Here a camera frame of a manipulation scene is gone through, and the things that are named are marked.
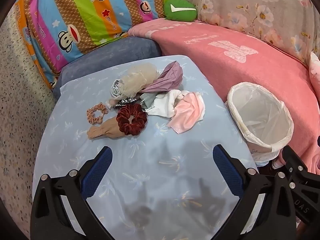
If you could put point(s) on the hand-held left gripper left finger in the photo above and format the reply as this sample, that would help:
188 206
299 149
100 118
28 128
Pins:
97 172

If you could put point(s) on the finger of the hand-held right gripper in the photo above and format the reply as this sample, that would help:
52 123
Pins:
297 166

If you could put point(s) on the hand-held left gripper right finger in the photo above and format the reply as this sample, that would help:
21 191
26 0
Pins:
227 172

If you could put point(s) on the white bin with plastic liner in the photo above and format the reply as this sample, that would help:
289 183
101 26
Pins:
260 115

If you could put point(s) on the tan stocking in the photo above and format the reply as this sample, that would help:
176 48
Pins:
102 130

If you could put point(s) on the dark red velvet scrunchie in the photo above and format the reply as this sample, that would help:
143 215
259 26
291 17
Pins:
122 125

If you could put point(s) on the small pink scrunchie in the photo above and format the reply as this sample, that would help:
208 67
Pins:
90 116

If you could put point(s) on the light blue patterned cloth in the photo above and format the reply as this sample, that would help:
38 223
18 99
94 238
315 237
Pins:
160 150

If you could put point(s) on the pink cloth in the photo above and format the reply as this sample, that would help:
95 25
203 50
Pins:
187 115

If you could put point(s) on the black white patterned scrunchie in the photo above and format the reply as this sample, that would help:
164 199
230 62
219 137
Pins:
125 101

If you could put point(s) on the grey white rolled cloth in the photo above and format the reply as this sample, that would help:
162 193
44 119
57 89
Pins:
117 90

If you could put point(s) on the pale green cloth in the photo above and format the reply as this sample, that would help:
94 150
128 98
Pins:
147 100

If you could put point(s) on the pink blanket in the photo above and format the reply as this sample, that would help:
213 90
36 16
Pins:
250 75

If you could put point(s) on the beige mesh scrunchie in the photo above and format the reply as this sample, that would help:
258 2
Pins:
140 76

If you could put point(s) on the mauve cloth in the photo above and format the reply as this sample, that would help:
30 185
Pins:
170 76

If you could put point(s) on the blue-grey ottoman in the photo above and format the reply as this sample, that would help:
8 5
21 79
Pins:
112 52

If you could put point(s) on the striped monkey print blanket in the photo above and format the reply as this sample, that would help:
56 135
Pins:
75 12

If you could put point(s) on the grey floral blanket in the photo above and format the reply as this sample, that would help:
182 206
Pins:
250 5

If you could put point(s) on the green check mark cushion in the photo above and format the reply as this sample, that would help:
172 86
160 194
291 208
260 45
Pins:
180 10

